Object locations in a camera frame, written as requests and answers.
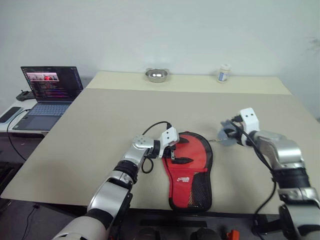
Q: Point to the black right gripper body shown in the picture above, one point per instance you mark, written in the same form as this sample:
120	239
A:
239	135

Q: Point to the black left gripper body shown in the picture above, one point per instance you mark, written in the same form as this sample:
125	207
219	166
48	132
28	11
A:
170	151

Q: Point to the red and black paddle case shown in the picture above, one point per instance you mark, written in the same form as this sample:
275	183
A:
197	155

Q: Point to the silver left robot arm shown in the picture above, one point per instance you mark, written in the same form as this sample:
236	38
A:
117	185

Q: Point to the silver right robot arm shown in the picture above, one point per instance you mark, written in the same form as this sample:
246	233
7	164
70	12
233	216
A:
287	150

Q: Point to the small white plastic bottle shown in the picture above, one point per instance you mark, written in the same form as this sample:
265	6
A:
223	74

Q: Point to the beige table mat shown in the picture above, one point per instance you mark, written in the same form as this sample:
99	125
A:
112	120

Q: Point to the stainless steel bowl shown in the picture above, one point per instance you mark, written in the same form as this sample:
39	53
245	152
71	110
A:
157	75

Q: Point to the small orange-red part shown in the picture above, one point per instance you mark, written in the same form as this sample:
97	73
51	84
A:
232	235

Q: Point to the open blue-grey laptop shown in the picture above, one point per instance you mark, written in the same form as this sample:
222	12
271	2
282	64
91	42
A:
50	100

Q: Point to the black handheld controller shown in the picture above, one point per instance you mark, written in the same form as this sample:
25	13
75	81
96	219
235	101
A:
24	95

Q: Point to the black phone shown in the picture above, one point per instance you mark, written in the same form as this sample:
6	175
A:
10	114

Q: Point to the white side desk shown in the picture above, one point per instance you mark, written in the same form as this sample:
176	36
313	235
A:
7	127

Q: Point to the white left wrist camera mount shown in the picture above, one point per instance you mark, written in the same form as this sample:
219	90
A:
170	136

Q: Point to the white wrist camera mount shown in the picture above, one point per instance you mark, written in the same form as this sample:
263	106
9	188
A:
250	120
170	136

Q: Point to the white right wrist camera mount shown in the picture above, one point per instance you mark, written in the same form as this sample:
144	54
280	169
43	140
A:
250	120

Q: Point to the black table frame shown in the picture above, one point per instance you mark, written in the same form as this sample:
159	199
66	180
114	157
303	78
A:
225	217

